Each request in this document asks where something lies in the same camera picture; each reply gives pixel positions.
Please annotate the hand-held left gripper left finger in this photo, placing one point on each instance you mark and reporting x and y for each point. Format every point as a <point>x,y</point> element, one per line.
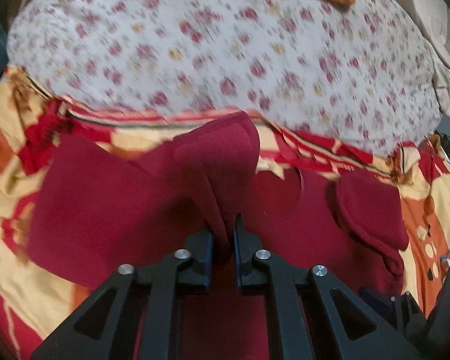
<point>209,249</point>

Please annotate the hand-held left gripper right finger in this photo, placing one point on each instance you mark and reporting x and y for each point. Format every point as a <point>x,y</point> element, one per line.
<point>237,252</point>

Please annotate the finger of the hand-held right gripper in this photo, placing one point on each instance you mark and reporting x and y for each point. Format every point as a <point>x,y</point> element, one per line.
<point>377,300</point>

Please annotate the maroon small garment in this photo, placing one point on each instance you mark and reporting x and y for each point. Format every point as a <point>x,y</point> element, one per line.
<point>135,202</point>

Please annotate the white floral quilt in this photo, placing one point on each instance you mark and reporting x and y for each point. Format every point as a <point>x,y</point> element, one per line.
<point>225,45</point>

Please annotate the red orange printed blanket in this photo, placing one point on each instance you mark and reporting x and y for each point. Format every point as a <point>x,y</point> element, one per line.
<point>15,180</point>

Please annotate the beige cloth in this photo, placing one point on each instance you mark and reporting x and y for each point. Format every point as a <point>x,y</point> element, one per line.
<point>435,26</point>

